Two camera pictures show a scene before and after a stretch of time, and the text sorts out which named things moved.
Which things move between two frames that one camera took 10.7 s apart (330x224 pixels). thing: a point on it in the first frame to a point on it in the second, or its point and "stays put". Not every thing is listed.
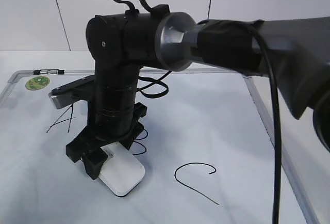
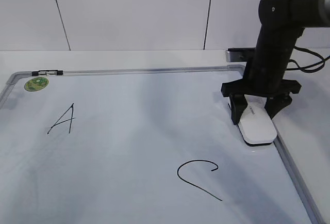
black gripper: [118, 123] to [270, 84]
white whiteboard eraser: [122, 170] to [257, 127]
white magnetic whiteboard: [207, 148] stays put
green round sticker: [36, 83] stays put
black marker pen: [49, 72] stays put
